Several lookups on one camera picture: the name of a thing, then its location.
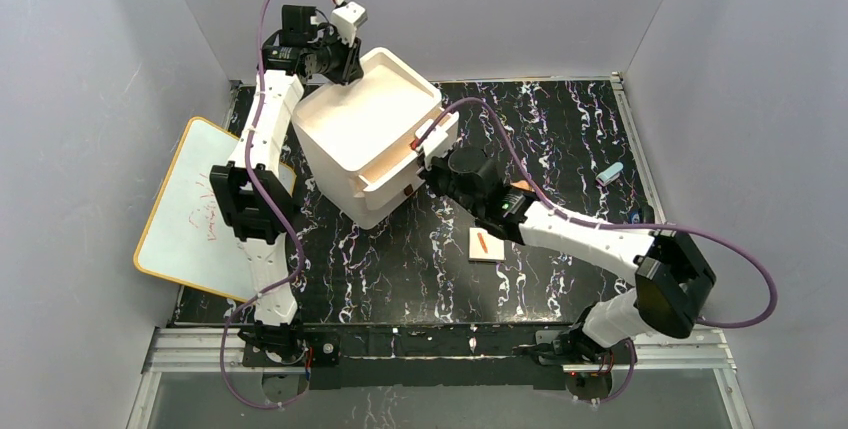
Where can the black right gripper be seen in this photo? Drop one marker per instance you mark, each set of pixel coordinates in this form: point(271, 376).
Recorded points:
point(434, 173)

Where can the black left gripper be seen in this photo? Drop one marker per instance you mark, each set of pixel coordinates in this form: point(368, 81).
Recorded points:
point(350, 64)

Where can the round pink powder puff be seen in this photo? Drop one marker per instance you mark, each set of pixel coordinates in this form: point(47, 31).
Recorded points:
point(523, 185)

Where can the white drawer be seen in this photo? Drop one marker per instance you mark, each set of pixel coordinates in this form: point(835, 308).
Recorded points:
point(394, 170)

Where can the white Lameila makeup box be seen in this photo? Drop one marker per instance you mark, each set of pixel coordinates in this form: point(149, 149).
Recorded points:
point(483, 247)

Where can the white drawer organizer box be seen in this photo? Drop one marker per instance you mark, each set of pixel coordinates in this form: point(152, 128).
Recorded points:
point(342, 129)

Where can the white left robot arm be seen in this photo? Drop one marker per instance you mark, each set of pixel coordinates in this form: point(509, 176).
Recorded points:
point(252, 199)

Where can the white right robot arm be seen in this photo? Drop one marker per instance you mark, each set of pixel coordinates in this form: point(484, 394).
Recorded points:
point(668, 275)

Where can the light blue small case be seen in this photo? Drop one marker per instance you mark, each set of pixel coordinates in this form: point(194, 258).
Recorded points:
point(609, 174)

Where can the yellow-framed whiteboard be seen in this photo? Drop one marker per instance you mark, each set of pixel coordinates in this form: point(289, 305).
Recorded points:
point(186, 240)

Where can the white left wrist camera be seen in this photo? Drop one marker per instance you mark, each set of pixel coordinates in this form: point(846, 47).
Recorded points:
point(347, 19)

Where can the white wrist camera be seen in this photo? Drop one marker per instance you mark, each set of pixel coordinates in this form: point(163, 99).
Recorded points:
point(347, 19)
point(439, 141)

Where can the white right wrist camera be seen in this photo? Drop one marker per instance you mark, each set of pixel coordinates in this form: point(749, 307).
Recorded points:
point(439, 141)

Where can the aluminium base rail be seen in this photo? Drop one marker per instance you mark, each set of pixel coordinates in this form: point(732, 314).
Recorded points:
point(434, 376)

